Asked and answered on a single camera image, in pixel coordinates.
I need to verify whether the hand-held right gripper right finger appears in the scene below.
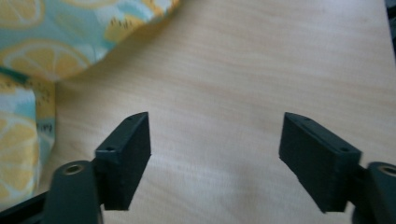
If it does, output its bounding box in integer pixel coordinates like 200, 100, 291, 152
278, 112, 362, 214

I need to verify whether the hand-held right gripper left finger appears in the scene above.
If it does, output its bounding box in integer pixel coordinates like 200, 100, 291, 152
94, 111, 152, 211

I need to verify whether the lemon print cloth bag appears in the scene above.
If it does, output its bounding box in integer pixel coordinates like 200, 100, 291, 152
0, 0, 181, 213

